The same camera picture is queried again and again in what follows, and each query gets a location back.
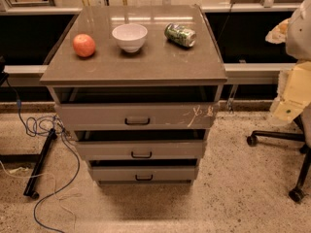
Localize grey bottom drawer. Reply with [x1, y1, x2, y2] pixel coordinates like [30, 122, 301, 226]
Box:
[88, 166, 198, 183]

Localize grey drawer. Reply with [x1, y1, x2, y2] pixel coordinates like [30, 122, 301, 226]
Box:
[55, 103, 219, 131]
[88, 166, 198, 183]
[75, 140, 206, 160]

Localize grey drawer cabinet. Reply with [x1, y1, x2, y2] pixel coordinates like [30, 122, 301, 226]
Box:
[41, 6, 226, 185]

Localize grey middle drawer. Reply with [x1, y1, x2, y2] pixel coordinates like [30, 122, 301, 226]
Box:
[75, 140, 206, 160]

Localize grey top drawer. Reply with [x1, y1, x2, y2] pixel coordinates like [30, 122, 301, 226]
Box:
[55, 103, 219, 131]

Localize white bowl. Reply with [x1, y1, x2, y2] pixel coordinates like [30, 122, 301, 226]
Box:
[112, 23, 148, 52]

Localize green soda can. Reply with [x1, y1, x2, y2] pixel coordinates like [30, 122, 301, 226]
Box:
[164, 23, 196, 48]

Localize red apple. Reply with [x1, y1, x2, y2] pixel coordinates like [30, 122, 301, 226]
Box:
[73, 34, 95, 57]

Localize torn yellow foam chair cover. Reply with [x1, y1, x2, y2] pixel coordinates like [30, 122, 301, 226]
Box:
[264, 0, 311, 126]

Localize black office chair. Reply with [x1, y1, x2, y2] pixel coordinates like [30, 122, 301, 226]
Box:
[247, 112, 311, 203]

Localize black stand leg with caster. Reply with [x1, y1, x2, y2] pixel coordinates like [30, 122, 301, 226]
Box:
[23, 129, 57, 200]

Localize white thin cable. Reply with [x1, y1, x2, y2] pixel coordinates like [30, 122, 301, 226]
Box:
[0, 160, 83, 231]

